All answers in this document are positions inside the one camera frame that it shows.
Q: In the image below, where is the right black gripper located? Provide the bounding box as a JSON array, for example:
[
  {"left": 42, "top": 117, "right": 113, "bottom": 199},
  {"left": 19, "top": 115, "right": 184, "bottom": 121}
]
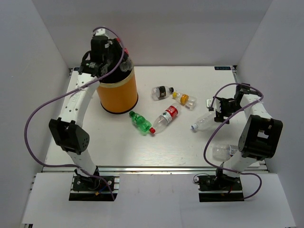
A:
[{"left": 215, "top": 97, "right": 245, "bottom": 124}]

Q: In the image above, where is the blue-cap clear bottle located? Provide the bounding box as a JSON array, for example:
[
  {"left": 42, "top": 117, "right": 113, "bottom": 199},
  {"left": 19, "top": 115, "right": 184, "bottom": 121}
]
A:
[{"left": 191, "top": 112, "right": 218, "bottom": 132}]

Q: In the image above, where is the small red-label clear bottle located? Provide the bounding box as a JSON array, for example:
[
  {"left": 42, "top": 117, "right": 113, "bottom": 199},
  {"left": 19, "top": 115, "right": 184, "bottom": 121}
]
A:
[{"left": 119, "top": 48, "right": 133, "bottom": 72}]

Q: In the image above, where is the green plastic bottle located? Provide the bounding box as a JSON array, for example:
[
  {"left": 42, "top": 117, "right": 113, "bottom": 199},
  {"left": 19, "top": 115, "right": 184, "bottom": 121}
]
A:
[{"left": 129, "top": 111, "right": 152, "bottom": 135}]

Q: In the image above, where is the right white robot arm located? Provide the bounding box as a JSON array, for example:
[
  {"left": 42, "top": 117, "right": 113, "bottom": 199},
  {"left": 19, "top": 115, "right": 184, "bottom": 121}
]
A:
[{"left": 211, "top": 84, "right": 283, "bottom": 190}]

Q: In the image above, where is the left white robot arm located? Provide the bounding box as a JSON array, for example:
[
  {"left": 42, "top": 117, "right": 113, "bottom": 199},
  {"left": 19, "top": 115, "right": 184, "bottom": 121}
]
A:
[{"left": 49, "top": 35, "right": 128, "bottom": 190}]

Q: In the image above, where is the orange cylindrical bin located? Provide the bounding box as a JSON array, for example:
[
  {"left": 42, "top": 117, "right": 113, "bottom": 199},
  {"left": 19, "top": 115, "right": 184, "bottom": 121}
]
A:
[{"left": 96, "top": 67, "right": 138, "bottom": 114}]

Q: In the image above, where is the blue-label clear bottle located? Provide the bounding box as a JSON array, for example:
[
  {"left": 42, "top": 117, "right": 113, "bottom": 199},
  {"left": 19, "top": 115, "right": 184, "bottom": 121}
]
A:
[{"left": 212, "top": 144, "right": 238, "bottom": 162}]

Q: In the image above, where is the yellow-cap orange-label bottle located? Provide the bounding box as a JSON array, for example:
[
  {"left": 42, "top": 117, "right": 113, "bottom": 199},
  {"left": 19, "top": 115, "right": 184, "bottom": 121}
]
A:
[{"left": 172, "top": 92, "right": 197, "bottom": 111}]

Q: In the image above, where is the right blue corner sticker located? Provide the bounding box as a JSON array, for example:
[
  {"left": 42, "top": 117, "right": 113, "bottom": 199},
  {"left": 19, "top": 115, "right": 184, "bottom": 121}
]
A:
[{"left": 214, "top": 66, "right": 231, "bottom": 71}]

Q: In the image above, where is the large red-label clear bottle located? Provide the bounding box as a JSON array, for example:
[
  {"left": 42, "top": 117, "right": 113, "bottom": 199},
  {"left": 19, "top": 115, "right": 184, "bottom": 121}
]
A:
[{"left": 149, "top": 103, "right": 181, "bottom": 135}]

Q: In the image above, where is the black-label small clear bottle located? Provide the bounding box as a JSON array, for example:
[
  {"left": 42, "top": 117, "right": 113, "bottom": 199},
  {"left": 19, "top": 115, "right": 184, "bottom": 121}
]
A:
[{"left": 152, "top": 85, "right": 174, "bottom": 100}]

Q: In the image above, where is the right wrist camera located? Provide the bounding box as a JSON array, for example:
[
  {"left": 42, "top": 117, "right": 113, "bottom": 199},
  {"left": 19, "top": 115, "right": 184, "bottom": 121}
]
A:
[{"left": 206, "top": 98, "right": 221, "bottom": 113}]

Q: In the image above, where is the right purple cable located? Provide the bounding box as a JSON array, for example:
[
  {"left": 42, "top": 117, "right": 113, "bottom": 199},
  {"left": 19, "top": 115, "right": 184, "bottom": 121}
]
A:
[{"left": 203, "top": 83, "right": 264, "bottom": 200}]

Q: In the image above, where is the purple cable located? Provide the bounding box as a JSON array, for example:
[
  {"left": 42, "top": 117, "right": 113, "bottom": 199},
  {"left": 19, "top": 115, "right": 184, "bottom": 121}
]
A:
[
  {"left": 203, "top": 83, "right": 264, "bottom": 200},
  {"left": 24, "top": 27, "right": 125, "bottom": 201}
]

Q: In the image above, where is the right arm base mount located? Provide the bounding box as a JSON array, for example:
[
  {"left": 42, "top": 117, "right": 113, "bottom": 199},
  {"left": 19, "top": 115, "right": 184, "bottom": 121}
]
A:
[{"left": 193, "top": 171, "right": 244, "bottom": 203}]

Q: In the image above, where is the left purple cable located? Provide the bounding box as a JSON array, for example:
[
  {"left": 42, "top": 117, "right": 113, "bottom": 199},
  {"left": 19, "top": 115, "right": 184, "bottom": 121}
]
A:
[{"left": 24, "top": 27, "right": 125, "bottom": 201}]

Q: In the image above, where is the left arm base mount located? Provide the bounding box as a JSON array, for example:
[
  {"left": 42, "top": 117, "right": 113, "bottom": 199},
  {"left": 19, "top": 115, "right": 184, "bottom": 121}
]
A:
[{"left": 69, "top": 175, "right": 119, "bottom": 202}]

